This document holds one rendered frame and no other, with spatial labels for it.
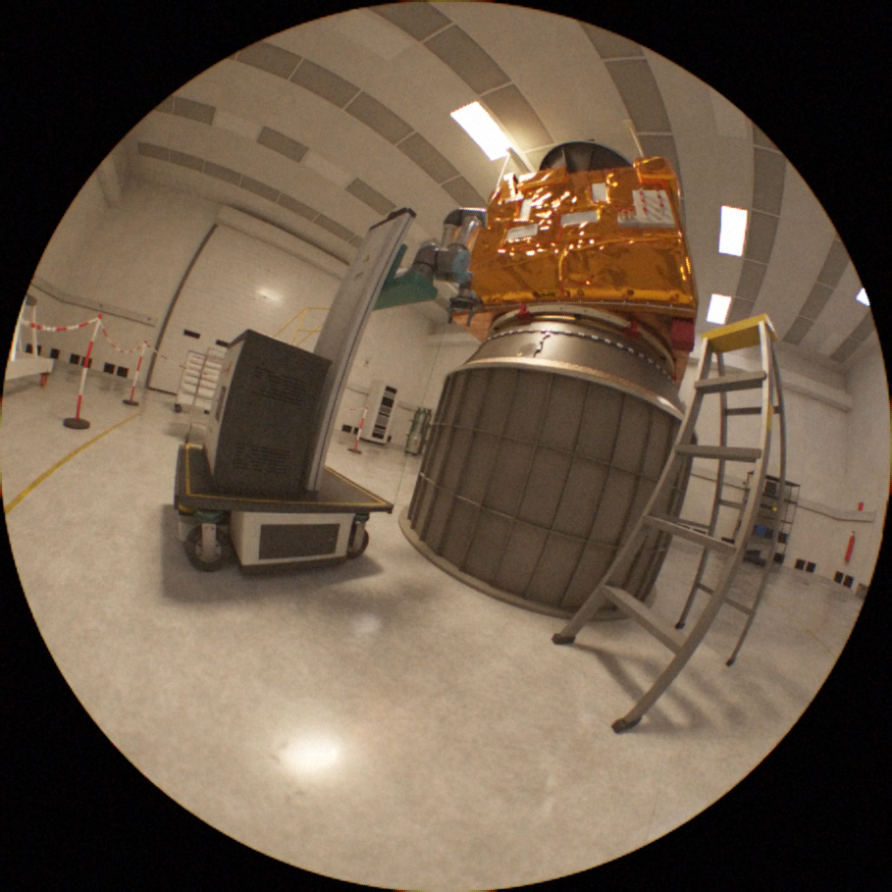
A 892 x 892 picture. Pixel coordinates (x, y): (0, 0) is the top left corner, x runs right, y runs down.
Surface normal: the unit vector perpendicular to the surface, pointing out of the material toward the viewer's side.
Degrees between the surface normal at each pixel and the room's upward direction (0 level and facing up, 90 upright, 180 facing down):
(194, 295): 90
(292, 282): 90
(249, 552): 90
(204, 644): 0
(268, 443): 90
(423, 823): 0
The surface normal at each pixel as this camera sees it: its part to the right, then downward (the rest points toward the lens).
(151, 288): 0.73, 0.22
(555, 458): -0.40, -0.10
